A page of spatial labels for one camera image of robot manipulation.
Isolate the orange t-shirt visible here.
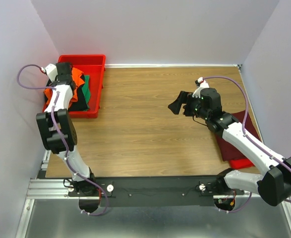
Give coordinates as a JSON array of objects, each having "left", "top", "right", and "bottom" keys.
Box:
[{"left": 44, "top": 67, "right": 85, "bottom": 110}]

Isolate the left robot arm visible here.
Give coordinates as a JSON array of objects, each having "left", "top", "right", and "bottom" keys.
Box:
[{"left": 36, "top": 62, "right": 97, "bottom": 196}]

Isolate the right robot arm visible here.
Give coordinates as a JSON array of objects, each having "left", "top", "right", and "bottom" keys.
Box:
[{"left": 168, "top": 88, "right": 291, "bottom": 206}]

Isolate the folded maroon t-shirt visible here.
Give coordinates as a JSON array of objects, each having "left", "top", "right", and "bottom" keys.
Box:
[{"left": 215, "top": 113, "right": 260, "bottom": 163}]

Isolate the folded red t-shirt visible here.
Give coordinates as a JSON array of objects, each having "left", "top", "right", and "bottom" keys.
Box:
[{"left": 229, "top": 158, "right": 254, "bottom": 170}]

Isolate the red plastic bin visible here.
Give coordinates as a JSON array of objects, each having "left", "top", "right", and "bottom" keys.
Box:
[{"left": 36, "top": 55, "right": 106, "bottom": 120}]

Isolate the green t-shirt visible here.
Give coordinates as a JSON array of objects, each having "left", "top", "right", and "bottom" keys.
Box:
[{"left": 82, "top": 75, "right": 91, "bottom": 104}]

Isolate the black t-shirt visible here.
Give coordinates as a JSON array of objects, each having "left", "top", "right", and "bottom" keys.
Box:
[{"left": 45, "top": 74, "right": 90, "bottom": 113}]

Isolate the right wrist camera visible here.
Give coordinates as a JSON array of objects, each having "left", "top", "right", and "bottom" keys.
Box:
[{"left": 192, "top": 77, "right": 209, "bottom": 98}]

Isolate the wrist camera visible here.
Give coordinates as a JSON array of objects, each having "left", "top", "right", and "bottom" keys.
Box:
[
  {"left": 41, "top": 63, "right": 58, "bottom": 82},
  {"left": 192, "top": 77, "right": 209, "bottom": 98}
]

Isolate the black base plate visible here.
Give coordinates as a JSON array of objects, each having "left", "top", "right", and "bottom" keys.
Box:
[{"left": 68, "top": 175, "right": 251, "bottom": 208}]

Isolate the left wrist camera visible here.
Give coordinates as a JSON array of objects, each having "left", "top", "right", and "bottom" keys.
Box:
[{"left": 41, "top": 63, "right": 58, "bottom": 82}]

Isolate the aluminium frame rail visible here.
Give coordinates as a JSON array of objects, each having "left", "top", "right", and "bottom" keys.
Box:
[{"left": 15, "top": 63, "right": 291, "bottom": 238}]

